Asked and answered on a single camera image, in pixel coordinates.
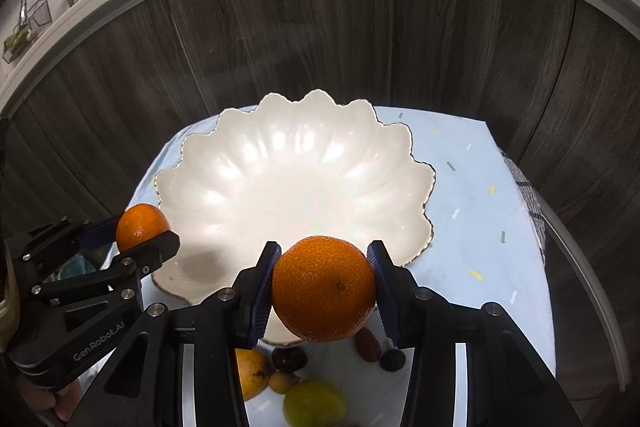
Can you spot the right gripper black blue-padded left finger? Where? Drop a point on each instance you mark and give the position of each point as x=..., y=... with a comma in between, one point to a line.
x=141, y=382

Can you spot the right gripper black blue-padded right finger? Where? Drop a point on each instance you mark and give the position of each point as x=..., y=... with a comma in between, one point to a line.
x=508, y=382

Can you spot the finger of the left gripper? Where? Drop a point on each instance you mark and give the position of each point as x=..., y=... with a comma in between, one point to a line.
x=148, y=256
x=98, y=240

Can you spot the small orange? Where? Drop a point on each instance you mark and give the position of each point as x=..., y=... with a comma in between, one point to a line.
x=138, y=224

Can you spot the yellow mango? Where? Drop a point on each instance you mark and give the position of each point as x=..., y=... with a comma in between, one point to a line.
x=255, y=370

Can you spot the small yellow kumquat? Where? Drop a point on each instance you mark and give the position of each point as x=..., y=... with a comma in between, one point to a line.
x=281, y=383

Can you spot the dark plum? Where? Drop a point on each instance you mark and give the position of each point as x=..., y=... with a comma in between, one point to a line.
x=288, y=360

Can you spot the dark blueberry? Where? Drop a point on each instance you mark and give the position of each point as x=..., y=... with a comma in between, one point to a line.
x=392, y=360

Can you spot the green apple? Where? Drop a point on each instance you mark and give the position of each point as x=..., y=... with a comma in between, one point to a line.
x=314, y=403

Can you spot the red date tomato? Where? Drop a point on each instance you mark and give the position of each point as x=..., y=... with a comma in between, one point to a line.
x=367, y=346

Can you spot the large orange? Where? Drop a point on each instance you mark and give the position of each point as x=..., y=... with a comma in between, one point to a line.
x=323, y=289

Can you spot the person's hand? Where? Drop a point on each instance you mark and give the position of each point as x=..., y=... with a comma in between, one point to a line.
x=63, y=402

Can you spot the light blue patterned tablecloth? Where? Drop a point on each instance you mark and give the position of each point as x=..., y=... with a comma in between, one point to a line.
x=484, y=249

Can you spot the white scalloped bowl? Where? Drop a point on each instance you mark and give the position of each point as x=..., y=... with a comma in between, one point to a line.
x=280, y=173

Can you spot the checkered cloth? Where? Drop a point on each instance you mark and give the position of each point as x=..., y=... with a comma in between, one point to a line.
x=532, y=204

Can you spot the wire sink basket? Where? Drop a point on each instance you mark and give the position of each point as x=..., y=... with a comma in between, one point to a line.
x=22, y=37

